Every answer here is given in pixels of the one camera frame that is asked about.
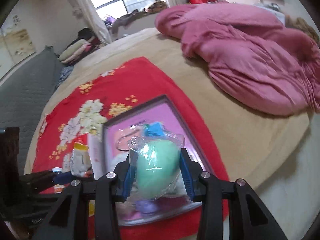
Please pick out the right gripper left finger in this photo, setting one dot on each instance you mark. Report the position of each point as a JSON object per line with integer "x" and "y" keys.
{"x": 112, "y": 188}

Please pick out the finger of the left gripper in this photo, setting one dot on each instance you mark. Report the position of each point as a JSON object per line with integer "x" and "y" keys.
{"x": 48, "y": 176}

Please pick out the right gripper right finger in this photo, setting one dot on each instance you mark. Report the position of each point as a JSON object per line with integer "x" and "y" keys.
{"x": 202, "y": 186}

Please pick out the green sponge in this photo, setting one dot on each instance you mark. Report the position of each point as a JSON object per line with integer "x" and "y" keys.
{"x": 156, "y": 161}

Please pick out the white supplement bottle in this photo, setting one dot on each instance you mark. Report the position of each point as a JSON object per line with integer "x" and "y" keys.
{"x": 58, "y": 185}

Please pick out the purple cloth item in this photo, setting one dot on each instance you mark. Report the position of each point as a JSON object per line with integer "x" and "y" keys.
{"x": 147, "y": 206}

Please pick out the red and white carton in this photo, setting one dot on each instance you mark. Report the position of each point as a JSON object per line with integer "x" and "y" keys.
{"x": 96, "y": 155}

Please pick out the red floral blanket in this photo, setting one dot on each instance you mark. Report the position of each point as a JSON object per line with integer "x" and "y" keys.
{"x": 112, "y": 93}

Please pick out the beige bed sheet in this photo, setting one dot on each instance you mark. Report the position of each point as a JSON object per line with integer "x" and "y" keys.
{"x": 253, "y": 145}

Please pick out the blue label card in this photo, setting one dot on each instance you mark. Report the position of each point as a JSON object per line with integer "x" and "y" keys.
{"x": 155, "y": 129}

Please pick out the purple shallow box tray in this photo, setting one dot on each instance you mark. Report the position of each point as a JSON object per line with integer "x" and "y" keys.
{"x": 159, "y": 109}

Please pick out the grey quilted headboard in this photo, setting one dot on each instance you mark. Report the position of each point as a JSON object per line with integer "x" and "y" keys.
{"x": 24, "y": 95}

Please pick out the blue patterned pillow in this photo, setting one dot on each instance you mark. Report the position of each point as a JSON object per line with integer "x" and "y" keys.
{"x": 64, "y": 74}

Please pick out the pink quilt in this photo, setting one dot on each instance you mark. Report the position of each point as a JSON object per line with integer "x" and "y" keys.
{"x": 251, "y": 55}

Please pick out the folded clothes stack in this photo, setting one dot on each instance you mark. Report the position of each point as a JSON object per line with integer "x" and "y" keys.
{"x": 78, "y": 49}

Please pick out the clothes pile on sill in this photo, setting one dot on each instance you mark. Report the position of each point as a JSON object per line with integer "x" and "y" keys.
{"x": 114, "y": 24}

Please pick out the white curtain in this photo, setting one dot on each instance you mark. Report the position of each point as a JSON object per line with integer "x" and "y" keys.
{"x": 94, "y": 21}

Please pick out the pink card with necklace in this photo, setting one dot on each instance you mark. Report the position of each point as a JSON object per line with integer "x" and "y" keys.
{"x": 122, "y": 136}

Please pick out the wall painting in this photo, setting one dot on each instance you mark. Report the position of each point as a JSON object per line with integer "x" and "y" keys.
{"x": 16, "y": 46}

